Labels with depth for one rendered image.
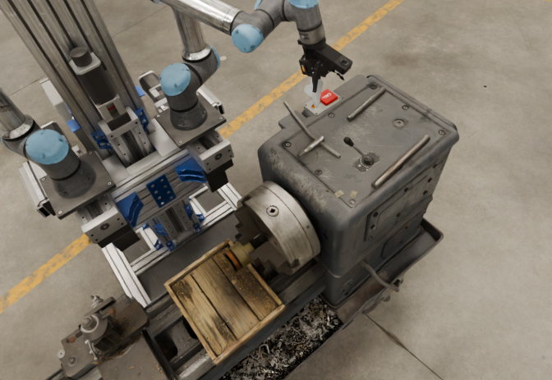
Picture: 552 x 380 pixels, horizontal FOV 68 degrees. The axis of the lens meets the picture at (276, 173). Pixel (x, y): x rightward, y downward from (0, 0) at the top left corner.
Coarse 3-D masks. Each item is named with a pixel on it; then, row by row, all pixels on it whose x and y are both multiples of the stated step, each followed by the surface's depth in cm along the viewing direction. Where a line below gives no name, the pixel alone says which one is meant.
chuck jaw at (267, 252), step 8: (264, 248) 136; (272, 248) 135; (256, 256) 134; (264, 256) 134; (272, 256) 133; (280, 256) 133; (256, 264) 136; (264, 264) 133; (272, 264) 133; (280, 264) 131; (288, 264) 133; (296, 264) 134
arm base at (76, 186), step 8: (80, 160) 149; (80, 168) 146; (88, 168) 150; (72, 176) 143; (80, 176) 146; (88, 176) 150; (56, 184) 144; (64, 184) 144; (72, 184) 145; (80, 184) 146; (88, 184) 148; (64, 192) 147; (72, 192) 146; (80, 192) 148
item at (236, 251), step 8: (232, 248) 136; (240, 248) 135; (248, 248) 136; (224, 256) 136; (232, 256) 134; (240, 256) 134; (248, 256) 134; (232, 264) 133; (240, 264) 135; (248, 264) 137
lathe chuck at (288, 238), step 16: (256, 192) 137; (272, 192) 134; (256, 208) 130; (288, 208) 130; (272, 224) 127; (288, 224) 128; (272, 240) 132; (288, 240) 127; (304, 240) 130; (288, 256) 128; (304, 256) 133; (288, 272) 139
